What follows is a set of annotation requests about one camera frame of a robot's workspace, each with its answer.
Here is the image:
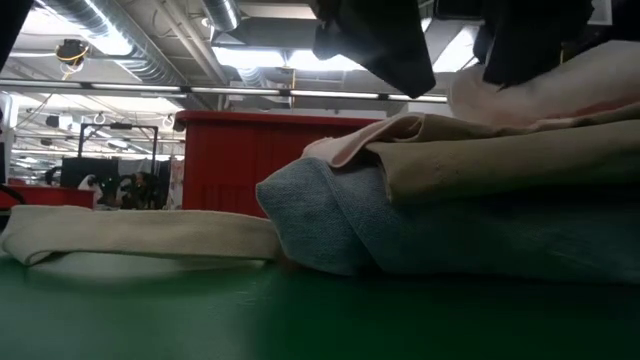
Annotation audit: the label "black monitor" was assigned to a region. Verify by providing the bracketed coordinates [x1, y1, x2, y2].
[60, 157, 120, 190]

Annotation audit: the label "long LED light bar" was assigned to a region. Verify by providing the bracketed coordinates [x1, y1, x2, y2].
[0, 78, 449, 104]

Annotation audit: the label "long corrugated silver duct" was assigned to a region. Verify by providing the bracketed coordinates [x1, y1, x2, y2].
[42, 0, 186, 86]

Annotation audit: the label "low red bin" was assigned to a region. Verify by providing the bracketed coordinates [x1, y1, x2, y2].
[0, 184, 96, 210]

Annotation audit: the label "round silver ventilation duct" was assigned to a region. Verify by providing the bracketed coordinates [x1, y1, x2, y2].
[202, 0, 240, 32]

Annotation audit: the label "white printed tote bag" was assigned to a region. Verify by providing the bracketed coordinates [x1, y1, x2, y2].
[0, 204, 282, 266]

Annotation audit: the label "white garment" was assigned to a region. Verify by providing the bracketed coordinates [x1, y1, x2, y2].
[302, 39, 640, 169]

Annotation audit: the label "light blue denim jeans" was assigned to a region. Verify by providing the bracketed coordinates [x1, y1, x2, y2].
[255, 157, 640, 286]

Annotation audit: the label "beige garment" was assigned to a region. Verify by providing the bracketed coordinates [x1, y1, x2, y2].
[367, 107, 640, 206]

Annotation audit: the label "green table mat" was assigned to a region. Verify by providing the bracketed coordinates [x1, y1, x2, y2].
[0, 252, 640, 360]

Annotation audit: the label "yellow black ceiling device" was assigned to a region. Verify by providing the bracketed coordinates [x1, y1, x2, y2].
[54, 38, 91, 67]

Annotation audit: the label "red plastic laundry basket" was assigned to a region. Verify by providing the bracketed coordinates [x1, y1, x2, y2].
[174, 110, 381, 219]

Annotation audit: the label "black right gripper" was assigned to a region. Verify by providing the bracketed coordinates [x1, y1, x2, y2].
[472, 0, 596, 90]

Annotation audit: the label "black metal stand frame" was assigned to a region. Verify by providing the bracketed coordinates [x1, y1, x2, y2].
[77, 122, 160, 209]

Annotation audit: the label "person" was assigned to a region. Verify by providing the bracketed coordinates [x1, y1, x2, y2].
[79, 172, 162, 211]

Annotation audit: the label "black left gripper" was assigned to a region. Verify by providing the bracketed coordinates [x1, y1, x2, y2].
[309, 0, 437, 100]

